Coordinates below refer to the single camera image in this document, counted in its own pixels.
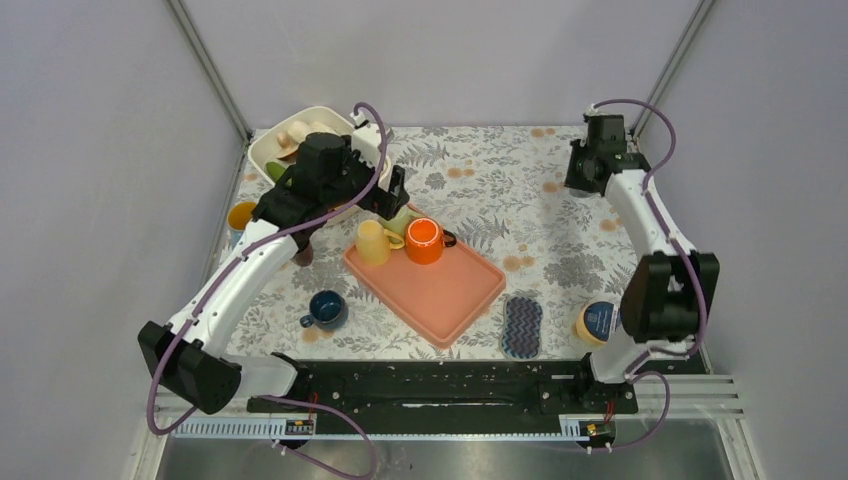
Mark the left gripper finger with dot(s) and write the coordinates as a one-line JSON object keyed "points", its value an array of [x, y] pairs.
{"points": [[387, 206], [397, 189]]}

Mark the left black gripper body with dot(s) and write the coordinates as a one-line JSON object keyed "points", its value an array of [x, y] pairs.
{"points": [[356, 175]]}

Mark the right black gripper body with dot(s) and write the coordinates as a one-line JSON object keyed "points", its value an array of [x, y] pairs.
{"points": [[576, 177]]}

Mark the light green mug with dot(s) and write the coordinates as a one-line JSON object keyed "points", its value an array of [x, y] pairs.
{"points": [[399, 223]]}

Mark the yellow mug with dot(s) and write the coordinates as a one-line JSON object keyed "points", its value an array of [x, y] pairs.
{"points": [[374, 243]]}

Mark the orange mug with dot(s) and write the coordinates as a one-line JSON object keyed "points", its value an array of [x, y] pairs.
{"points": [[426, 240]]}

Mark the dark brown small mug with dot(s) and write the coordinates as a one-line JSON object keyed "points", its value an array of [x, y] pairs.
{"points": [[304, 256]]}

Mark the blue striped mug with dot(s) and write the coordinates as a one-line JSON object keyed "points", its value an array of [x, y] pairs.
{"points": [[237, 219]]}

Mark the dark blue round mug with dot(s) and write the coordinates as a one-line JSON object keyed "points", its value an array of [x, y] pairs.
{"points": [[327, 311]]}

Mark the grey blue small mug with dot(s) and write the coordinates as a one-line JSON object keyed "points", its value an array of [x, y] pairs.
{"points": [[581, 194]]}

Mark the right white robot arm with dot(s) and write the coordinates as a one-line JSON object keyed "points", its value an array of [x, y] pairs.
{"points": [[665, 307]]}

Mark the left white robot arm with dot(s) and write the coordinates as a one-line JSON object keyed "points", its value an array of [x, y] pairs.
{"points": [[186, 355]]}

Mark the toy mushroom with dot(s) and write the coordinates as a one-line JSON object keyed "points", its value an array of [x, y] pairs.
{"points": [[288, 145]]}

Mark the green toy bok choy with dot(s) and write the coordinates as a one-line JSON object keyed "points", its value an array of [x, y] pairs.
{"points": [[299, 130]]}

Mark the green toy pea pod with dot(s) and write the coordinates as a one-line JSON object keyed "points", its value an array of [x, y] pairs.
{"points": [[275, 170]]}

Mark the white square bowl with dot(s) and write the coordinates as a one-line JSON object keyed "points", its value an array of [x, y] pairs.
{"points": [[264, 147]]}

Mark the salmon pink tray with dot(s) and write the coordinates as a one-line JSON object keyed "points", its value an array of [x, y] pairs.
{"points": [[439, 301]]}

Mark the floral table mat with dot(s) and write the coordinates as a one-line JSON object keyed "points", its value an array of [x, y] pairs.
{"points": [[501, 190]]}

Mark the tape roll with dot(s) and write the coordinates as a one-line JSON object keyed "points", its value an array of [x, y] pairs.
{"points": [[597, 322]]}

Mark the blue zigzag sponge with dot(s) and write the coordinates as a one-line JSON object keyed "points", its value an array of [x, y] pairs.
{"points": [[521, 335]]}

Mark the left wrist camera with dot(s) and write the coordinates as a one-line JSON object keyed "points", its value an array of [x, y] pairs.
{"points": [[366, 137]]}

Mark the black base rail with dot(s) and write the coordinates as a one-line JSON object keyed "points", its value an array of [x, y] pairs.
{"points": [[453, 397]]}

